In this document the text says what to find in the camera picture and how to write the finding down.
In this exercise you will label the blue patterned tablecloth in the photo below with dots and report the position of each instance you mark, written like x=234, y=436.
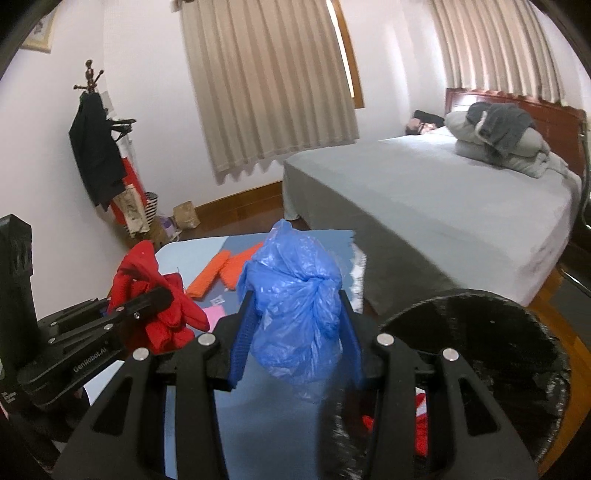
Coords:
x=272, y=429

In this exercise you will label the grey bed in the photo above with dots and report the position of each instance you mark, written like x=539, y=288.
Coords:
x=415, y=194

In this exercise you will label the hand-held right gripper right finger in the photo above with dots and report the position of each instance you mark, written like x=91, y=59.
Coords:
x=352, y=344

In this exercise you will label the black clothes hanger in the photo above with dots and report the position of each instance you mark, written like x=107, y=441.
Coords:
x=120, y=124

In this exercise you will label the wide beige curtain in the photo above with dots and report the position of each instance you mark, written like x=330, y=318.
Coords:
x=268, y=92

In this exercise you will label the black jacket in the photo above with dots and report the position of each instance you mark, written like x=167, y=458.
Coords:
x=94, y=152

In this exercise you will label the narrow beige curtain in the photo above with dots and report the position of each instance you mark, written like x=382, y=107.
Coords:
x=498, y=46

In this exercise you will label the black-lined trash bin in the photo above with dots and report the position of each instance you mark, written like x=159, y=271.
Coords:
x=498, y=332

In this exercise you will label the striped basket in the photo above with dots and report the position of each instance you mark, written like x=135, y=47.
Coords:
x=151, y=203

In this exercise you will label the dark bundle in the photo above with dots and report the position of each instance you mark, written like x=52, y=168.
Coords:
x=422, y=122

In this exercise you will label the beige tote bag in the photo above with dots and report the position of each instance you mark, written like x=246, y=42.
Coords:
x=131, y=212

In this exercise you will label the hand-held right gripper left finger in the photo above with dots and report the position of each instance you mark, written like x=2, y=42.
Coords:
x=241, y=337

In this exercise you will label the framed wall picture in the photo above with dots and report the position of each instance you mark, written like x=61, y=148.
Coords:
x=39, y=32

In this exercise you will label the red plastic bag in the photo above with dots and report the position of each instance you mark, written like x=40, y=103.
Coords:
x=421, y=429

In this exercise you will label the red puffy cloth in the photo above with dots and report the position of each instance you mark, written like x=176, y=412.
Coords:
x=143, y=272

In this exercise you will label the pink paper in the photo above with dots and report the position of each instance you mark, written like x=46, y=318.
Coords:
x=213, y=318

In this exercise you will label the wooden coat rack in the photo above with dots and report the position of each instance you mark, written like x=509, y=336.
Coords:
x=90, y=76

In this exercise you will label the purple bag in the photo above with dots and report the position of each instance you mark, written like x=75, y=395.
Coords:
x=167, y=227

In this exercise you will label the grey garment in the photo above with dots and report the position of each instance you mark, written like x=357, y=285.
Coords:
x=508, y=122

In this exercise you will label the wooden headboard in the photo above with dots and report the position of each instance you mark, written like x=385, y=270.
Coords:
x=554, y=124

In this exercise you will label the wooden window frame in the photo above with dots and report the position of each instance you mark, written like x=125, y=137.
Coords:
x=353, y=60

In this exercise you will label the brown paper bag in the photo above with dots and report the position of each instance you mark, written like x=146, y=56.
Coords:
x=185, y=216

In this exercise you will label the small orange foam net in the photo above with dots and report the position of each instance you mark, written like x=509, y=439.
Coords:
x=207, y=277

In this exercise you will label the blue plastic bag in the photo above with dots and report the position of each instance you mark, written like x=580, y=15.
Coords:
x=295, y=300

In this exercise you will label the large orange foam net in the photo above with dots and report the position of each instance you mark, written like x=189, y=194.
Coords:
x=233, y=270

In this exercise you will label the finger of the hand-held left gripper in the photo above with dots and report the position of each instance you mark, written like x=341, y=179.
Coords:
x=147, y=302
x=74, y=311

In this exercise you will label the white paper scrap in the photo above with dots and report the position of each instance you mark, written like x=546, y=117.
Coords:
x=218, y=301

